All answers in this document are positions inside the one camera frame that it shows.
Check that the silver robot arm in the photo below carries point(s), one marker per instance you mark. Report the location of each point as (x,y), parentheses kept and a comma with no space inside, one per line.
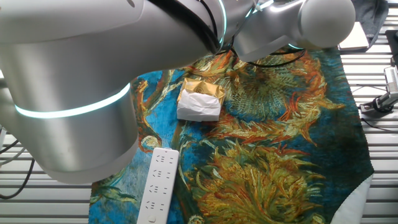
(77,77)

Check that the gold tissue box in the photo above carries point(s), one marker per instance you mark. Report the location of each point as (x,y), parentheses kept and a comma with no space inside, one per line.
(199,105)

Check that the sunflower painting cloth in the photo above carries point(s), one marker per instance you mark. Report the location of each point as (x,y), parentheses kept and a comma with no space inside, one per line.
(264,140)

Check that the white power strip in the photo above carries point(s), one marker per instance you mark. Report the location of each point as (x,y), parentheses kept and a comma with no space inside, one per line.
(158,183)

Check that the white flat box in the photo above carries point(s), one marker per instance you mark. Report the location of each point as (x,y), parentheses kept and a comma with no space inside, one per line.
(357,39)

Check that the dark grey cloth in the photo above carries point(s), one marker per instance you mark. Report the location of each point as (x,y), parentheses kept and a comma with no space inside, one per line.
(373,15)

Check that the black block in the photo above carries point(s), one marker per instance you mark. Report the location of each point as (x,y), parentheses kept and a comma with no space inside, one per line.
(392,46)

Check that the small silver camera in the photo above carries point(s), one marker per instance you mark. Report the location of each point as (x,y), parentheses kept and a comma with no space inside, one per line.
(391,79)

